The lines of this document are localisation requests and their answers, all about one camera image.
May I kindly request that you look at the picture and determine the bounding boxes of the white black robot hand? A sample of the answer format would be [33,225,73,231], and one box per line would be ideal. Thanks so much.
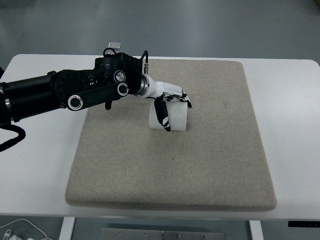
[136,74,192,132]

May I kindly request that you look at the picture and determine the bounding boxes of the white plastic cup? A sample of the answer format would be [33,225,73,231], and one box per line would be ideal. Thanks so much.
[149,101,188,132]

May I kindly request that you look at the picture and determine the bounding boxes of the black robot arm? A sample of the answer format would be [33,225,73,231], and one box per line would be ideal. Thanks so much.
[0,47,192,132]

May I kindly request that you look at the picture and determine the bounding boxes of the beige felt mat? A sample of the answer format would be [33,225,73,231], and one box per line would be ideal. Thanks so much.
[65,59,277,212]

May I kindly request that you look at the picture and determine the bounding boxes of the small clear floor plate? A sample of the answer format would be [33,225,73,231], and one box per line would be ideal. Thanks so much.
[108,41,121,50]

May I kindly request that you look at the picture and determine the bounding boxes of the black table control panel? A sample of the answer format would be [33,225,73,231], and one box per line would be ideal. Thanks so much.
[288,221,320,228]

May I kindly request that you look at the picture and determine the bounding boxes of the metal base plate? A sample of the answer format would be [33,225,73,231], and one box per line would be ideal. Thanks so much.
[100,228,226,240]

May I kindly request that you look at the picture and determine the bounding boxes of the black sleeved cable loop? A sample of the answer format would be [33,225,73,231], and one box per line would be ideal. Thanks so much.
[0,123,27,153]

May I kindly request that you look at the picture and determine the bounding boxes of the white table leg frame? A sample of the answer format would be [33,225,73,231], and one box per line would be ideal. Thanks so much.
[58,217,76,240]

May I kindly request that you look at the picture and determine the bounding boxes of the white cable on floor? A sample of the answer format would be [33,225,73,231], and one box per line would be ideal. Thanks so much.
[0,218,51,240]

